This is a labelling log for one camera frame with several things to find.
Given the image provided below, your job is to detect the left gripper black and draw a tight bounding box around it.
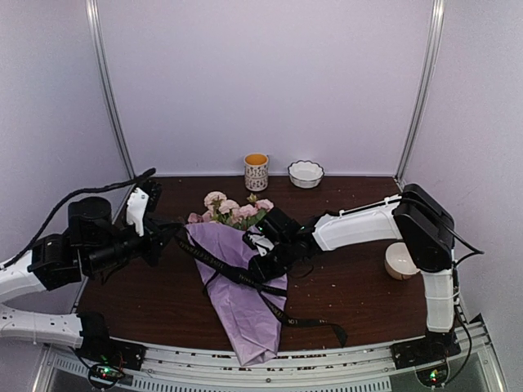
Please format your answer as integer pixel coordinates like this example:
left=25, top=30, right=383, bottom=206
left=83, top=216, right=180, bottom=275

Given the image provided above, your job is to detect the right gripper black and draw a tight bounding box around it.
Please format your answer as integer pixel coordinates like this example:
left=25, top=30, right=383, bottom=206
left=248, top=238, right=297, bottom=283

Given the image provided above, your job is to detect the pink carnation stem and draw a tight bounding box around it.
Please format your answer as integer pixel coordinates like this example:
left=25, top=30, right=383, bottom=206
left=239, top=194, right=274, bottom=230

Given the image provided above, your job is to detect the black printed ribbon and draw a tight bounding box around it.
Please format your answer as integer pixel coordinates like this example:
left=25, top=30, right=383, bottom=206
left=175, top=231, right=348, bottom=348

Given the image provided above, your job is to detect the pale pink rose stem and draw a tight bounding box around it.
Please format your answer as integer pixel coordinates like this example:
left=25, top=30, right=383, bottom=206
left=202, top=191, right=240, bottom=225

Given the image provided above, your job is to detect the purple wrapping paper sheet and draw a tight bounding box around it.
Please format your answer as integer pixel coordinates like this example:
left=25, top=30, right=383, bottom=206
left=186, top=223, right=282, bottom=367

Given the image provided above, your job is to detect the dusty pink rose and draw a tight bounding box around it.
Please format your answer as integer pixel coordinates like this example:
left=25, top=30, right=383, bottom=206
left=187, top=212, right=205, bottom=224

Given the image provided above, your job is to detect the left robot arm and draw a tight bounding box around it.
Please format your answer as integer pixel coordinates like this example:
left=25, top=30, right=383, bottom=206
left=1, top=197, right=181, bottom=363

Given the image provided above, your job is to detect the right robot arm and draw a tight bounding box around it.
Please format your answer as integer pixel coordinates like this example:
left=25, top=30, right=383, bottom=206
left=243, top=184, right=458, bottom=361

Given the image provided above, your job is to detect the white scalloped bowl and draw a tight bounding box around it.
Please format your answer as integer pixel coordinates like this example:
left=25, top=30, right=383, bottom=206
left=288, top=160, right=324, bottom=189

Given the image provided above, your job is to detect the patterned cup with orange inside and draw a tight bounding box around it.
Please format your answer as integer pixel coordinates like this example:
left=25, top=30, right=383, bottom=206
left=244, top=154, right=269, bottom=192

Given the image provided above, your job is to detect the plain white bowl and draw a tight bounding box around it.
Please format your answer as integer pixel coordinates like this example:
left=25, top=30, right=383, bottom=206
left=385, top=242, right=420, bottom=280

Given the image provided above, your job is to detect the left green circuit board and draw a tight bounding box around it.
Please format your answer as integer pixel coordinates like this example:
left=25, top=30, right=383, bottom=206
left=87, top=363, right=125, bottom=387

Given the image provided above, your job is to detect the green circuit board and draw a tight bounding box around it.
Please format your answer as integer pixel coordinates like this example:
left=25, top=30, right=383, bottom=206
left=87, top=363, right=125, bottom=387
left=416, top=364, right=449, bottom=388

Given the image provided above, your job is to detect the right green circuit board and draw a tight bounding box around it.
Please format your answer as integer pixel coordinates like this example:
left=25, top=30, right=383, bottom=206
left=416, top=364, right=449, bottom=388

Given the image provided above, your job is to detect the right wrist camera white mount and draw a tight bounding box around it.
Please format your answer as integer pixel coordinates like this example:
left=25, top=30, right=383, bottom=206
left=242, top=231, right=275, bottom=256

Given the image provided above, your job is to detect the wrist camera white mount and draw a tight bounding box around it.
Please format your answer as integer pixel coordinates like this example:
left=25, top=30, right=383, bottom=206
left=242, top=231, right=275, bottom=256
left=123, top=180, right=162, bottom=237

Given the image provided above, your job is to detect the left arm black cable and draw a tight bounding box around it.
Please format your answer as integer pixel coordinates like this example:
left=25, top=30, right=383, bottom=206
left=0, top=167, right=159, bottom=273

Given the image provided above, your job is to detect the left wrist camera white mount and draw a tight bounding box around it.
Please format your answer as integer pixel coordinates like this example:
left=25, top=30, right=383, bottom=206
left=123, top=180, right=162, bottom=237

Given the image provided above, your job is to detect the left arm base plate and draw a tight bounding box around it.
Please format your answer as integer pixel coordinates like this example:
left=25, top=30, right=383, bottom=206
left=75, top=339, right=146, bottom=371

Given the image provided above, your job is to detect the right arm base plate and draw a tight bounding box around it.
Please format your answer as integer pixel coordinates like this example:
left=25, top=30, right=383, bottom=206
left=390, top=335, right=461, bottom=369

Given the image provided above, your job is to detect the left aluminium frame post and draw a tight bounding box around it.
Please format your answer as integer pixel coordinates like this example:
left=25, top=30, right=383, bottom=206
left=85, top=0, right=136, bottom=178

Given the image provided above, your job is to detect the aluminium frame post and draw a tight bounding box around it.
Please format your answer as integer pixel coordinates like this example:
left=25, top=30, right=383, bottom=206
left=85, top=0, right=136, bottom=178
left=394, top=0, right=446, bottom=188

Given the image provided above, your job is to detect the front aluminium rail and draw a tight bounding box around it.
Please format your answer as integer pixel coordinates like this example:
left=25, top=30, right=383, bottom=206
left=38, top=326, right=498, bottom=392

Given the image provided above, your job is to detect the right aluminium frame post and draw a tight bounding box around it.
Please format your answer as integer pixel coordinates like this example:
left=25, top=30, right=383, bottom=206
left=394, top=0, right=446, bottom=188

